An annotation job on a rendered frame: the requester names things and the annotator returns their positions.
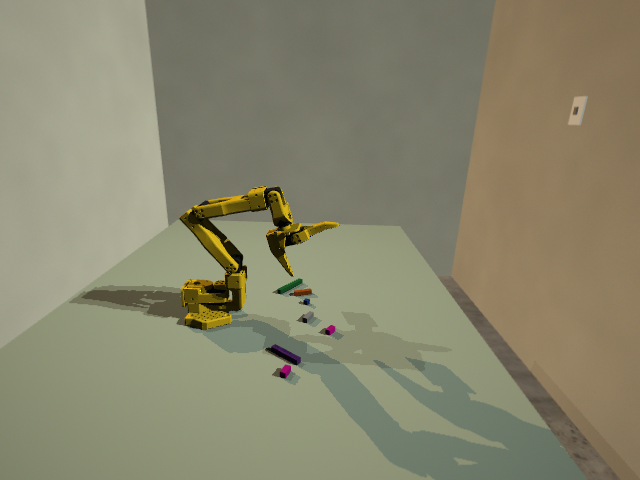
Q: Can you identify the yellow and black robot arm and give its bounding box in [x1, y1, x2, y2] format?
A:
[179, 186, 293, 330]

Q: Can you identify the purple rod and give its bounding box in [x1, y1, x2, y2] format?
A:
[271, 344, 301, 365]

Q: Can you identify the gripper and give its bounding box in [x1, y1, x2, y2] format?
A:
[266, 221, 339, 277]

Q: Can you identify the green rod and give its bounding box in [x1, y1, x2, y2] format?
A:
[277, 278, 303, 294]

